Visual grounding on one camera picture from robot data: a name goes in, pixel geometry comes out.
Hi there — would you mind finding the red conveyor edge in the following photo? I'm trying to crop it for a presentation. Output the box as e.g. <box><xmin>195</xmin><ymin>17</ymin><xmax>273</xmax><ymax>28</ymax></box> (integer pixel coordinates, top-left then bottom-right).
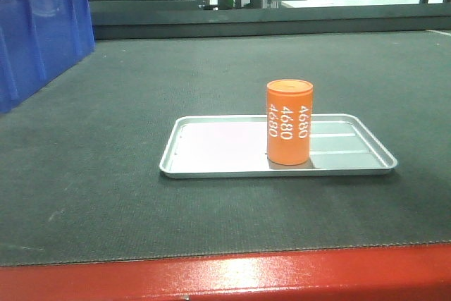
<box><xmin>1</xmin><ymin>244</ymin><xmax>450</xmax><ymax>300</ymax></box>

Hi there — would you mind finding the blue bin on conveyor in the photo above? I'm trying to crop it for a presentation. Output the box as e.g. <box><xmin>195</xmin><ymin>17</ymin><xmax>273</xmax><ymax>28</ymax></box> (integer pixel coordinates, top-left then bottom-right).
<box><xmin>1</xmin><ymin>0</ymin><xmax>95</xmax><ymax>113</ymax></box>

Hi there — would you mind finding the silver metal tray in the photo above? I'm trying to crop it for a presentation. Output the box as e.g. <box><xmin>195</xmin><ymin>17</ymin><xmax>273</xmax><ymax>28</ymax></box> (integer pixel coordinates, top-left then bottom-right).
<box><xmin>159</xmin><ymin>113</ymin><xmax>397</xmax><ymax>178</ymax></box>

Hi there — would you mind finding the orange cylindrical capacitor 4680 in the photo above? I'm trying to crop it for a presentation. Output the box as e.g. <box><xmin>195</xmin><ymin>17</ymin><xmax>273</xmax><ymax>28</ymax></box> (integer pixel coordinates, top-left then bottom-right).
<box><xmin>266</xmin><ymin>79</ymin><xmax>314</xmax><ymax>166</ymax></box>

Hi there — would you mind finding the dark conveyor belt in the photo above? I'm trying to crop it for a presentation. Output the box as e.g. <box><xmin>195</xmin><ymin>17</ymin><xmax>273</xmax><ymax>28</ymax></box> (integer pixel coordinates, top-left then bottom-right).
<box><xmin>0</xmin><ymin>29</ymin><xmax>451</xmax><ymax>267</ymax></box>

